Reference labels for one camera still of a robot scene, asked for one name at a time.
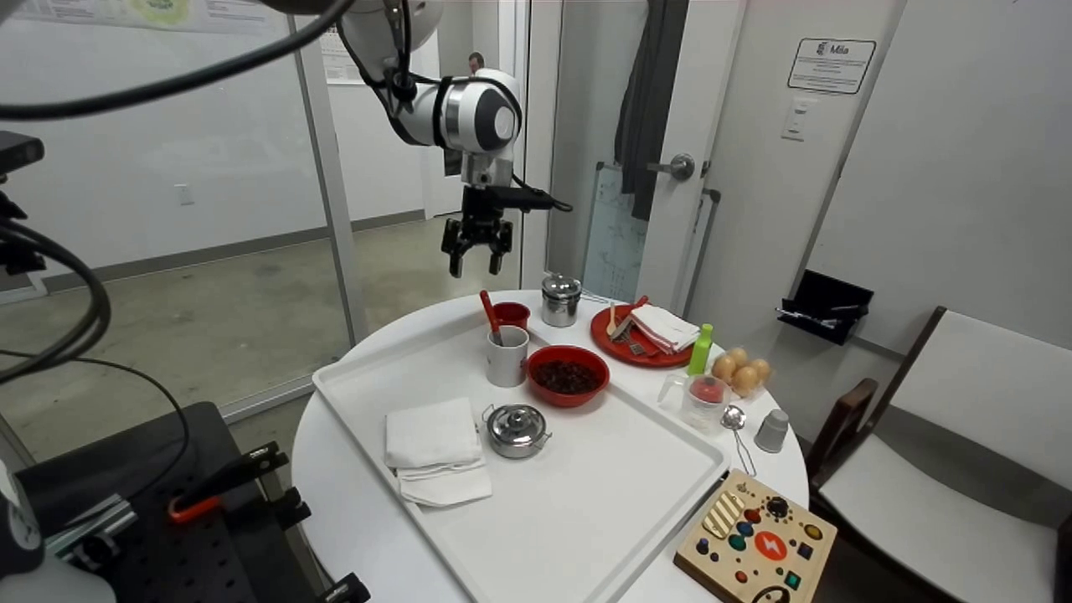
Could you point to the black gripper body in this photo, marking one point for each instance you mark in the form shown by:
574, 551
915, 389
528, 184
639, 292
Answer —
485, 215

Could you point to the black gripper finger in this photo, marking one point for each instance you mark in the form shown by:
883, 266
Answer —
502, 247
453, 262

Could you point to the red handled metal spoon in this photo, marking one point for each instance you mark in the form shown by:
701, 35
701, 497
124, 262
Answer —
491, 318

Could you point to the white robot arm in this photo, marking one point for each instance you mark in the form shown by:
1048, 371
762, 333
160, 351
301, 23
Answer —
466, 116

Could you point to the red bowl with beans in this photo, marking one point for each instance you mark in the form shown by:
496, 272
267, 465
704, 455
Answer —
563, 376

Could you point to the metal ladle spoon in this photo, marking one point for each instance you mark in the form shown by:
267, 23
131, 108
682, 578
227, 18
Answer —
734, 422

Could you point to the red mug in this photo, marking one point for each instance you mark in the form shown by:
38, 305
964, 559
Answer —
511, 313

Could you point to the small steel pot with lid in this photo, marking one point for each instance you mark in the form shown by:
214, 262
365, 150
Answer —
561, 301

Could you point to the white mug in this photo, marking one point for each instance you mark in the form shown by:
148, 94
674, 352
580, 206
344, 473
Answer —
507, 358

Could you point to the small leaning whiteboard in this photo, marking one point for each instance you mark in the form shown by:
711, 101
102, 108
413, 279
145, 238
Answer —
616, 236

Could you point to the red plate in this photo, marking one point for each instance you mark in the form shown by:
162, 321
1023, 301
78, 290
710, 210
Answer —
617, 338

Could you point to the round steel lidded tin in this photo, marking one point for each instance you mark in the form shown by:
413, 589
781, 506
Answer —
516, 432

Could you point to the white red striped napkin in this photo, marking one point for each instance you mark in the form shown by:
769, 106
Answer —
664, 327

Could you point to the dark hanging jacket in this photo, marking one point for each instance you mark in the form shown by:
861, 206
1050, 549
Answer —
648, 101

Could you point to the folded white cloth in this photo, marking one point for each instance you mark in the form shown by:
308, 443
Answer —
437, 455

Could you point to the green bottle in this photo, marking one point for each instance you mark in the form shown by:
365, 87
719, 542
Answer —
701, 351

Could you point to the white plastic tray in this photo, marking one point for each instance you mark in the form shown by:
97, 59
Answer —
574, 525

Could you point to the eggs in clear carton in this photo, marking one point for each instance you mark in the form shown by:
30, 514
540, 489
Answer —
742, 371

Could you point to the white door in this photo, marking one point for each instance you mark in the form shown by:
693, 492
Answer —
729, 242

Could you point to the black orange clamp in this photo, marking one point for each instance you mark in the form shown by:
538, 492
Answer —
210, 494

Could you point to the black tray on floor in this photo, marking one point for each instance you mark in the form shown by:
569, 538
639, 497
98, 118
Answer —
826, 305

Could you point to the black mounting table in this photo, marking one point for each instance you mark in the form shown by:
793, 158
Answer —
92, 526

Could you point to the wooden button board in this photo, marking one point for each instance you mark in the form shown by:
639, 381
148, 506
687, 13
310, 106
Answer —
750, 545

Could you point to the white seat chair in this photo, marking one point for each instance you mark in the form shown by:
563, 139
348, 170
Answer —
968, 466

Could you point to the silver door handle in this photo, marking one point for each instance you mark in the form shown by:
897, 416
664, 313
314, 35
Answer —
674, 170

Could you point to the wall notice sign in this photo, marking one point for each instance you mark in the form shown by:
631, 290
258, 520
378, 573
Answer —
832, 64

